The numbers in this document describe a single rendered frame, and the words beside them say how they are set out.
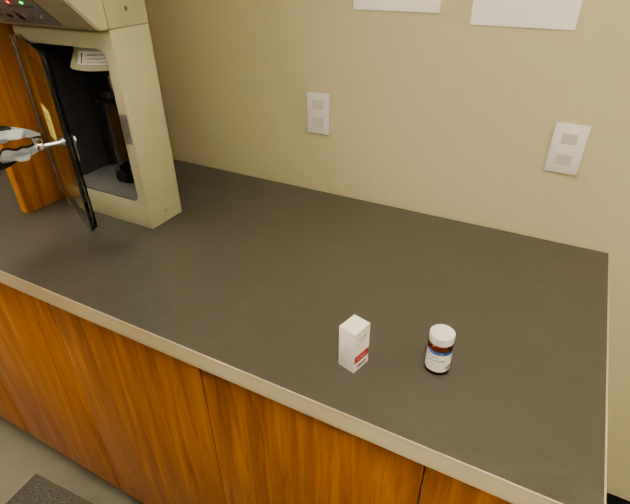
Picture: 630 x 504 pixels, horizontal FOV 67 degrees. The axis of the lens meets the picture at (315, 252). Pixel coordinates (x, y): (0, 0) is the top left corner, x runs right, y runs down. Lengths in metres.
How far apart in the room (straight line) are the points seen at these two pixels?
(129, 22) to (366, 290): 0.76
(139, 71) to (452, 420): 0.96
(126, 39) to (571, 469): 1.13
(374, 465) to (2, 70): 1.23
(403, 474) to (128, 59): 0.99
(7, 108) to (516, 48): 1.22
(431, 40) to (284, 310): 0.71
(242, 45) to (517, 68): 0.73
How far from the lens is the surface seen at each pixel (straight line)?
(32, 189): 1.53
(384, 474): 0.91
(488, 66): 1.22
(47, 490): 0.80
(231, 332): 0.92
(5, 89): 1.46
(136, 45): 1.21
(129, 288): 1.09
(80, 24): 1.16
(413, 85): 1.27
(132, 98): 1.20
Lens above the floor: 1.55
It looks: 32 degrees down
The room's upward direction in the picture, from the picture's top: 1 degrees counter-clockwise
